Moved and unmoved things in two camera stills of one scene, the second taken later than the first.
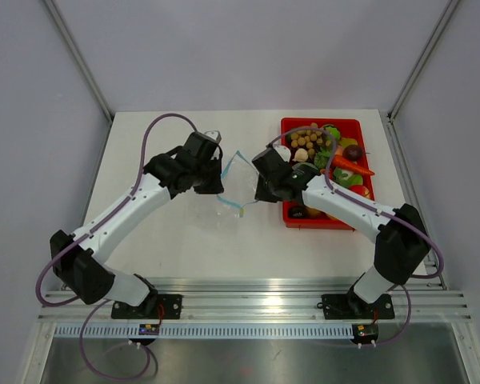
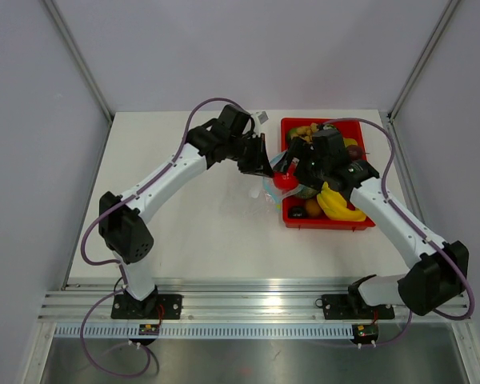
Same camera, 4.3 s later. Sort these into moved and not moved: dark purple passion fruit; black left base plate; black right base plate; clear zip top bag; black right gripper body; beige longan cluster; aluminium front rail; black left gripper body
Moved: clear zip top bag; black right gripper body; black left gripper body
Not moved: black left base plate; dark purple passion fruit; black right base plate; aluminium front rail; beige longan cluster
